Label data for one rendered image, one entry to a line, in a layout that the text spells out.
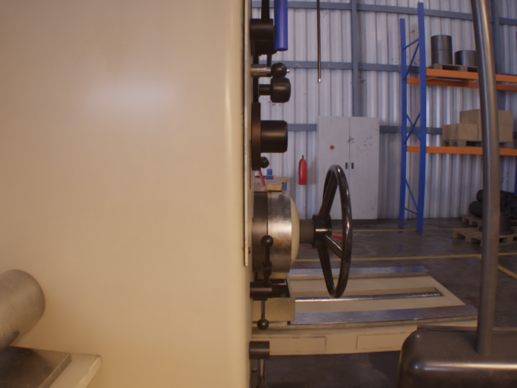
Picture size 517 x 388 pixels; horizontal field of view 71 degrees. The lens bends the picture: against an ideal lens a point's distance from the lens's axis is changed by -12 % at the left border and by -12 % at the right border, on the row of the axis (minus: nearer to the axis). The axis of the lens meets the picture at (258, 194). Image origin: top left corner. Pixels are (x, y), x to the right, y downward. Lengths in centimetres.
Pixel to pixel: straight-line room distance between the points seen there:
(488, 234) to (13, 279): 66
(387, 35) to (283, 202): 829
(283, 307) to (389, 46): 798
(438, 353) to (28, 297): 59
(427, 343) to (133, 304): 43
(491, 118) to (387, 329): 159
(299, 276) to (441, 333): 207
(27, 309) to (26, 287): 4
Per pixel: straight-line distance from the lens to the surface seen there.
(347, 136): 807
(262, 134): 85
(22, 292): 68
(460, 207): 970
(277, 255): 105
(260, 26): 72
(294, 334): 189
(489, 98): 49
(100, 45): 65
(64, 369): 70
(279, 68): 79
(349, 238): 98
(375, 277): 269
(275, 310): 164
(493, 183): 49
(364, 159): 815
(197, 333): 66
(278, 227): 103
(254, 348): 84
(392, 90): 903
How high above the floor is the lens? 153
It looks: 7 degrees down
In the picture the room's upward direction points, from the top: straight up
